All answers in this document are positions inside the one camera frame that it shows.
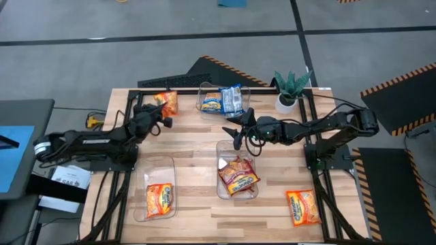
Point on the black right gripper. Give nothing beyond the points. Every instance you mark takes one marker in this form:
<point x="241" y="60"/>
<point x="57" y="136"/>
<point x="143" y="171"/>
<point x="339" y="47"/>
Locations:
<point x="265" y="128"/>

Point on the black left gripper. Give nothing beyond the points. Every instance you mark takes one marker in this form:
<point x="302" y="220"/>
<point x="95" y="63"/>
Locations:
<point x="144" y="119"/>

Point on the orange Maruchan noodle pack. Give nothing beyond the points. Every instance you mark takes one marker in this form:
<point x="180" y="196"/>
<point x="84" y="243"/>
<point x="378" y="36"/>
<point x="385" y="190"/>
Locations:
<point x="169" y="100"/>
<point x="159" y="200"/>
<point x="303" y="208"/>

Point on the blue white noodle pack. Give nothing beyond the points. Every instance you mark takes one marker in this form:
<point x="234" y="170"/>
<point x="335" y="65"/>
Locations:
<point x="231" y="100"/>

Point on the orange-red Maruchan noodle pack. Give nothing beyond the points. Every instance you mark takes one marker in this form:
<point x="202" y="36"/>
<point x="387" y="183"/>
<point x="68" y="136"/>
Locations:
<point x="242" y="159"/>

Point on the blue yellow noodle pack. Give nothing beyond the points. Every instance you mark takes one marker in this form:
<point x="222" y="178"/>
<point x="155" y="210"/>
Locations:
<point x="211" y="102"/>

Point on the red Maruchan noodle pack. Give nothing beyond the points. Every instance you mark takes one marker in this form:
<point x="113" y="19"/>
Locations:
<point x="238" y="178"/>

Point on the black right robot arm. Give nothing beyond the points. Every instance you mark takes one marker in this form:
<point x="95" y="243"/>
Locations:
<point x="327" y="126"/>

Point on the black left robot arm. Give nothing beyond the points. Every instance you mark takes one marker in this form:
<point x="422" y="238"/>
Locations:
<point x="85" y="141"/>

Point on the clear plastic storage bin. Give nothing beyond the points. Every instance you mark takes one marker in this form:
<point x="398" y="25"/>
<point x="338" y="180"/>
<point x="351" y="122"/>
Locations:
<point x="225" y="151"/>
<point x="204" y="89"/>
<point x="155" y="170"/>

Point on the white plant pot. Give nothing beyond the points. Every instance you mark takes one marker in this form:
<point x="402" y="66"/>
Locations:
<point x="284" y="107"/>

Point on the green artificial plant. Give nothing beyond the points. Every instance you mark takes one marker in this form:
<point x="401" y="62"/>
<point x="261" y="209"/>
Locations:
<point x="291" y="85"/>

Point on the yellow power plug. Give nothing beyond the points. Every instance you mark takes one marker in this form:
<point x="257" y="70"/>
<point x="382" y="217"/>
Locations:
<point x="93" y="122"/>

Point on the white printed paper sheet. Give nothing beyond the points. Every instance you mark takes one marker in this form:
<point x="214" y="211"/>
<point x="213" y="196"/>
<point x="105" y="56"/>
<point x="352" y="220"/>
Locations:
<point x="73" y="177"/>

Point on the teal floor mat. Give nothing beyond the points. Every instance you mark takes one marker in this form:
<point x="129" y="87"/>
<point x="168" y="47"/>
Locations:
<point x="231" y="3"/>

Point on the dark grey desk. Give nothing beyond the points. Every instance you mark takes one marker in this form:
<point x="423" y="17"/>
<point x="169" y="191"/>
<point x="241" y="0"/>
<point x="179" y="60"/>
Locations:
<point x="27" y="112"/>

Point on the blue sheet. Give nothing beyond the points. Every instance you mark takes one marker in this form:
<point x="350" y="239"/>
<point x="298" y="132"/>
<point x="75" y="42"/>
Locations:
<point x="13" y="166"/>

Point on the black flat device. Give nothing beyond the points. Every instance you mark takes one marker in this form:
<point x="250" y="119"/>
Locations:
<point x="7" y="142"/>

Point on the black aluminium table frame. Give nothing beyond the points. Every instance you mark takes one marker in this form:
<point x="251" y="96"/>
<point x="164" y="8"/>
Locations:
<point x="187" y="91"/>

